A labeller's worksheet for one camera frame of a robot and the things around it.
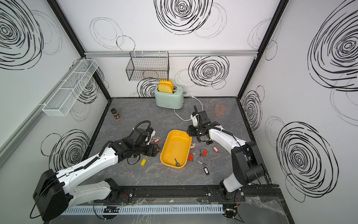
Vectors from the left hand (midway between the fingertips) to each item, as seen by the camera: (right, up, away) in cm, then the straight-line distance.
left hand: (156, 148), depth 80 cm
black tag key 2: (+34, 0, +14) cm, 37 cm away
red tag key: (+30, -6, +10) cm, 32 cm away
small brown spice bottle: (-34, +21, +19) cm, 44 cm away
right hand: (+20, +9, +9) cm, 23 cm away
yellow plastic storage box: (+12, -1, +11) cm, 16 cm away
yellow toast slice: (+3, +40, +19) cm, 44 cm away
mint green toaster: (+9, +30, +29) cm, 43 cm away
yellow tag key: (-8, -9, +3) cm, 13 cm away
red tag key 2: (+38, -4, +11) cm, 39 cm away
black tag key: (+29, -13, +3) cm, 32 cm away
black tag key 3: (+27, +2, +16) cm, 31 cm away
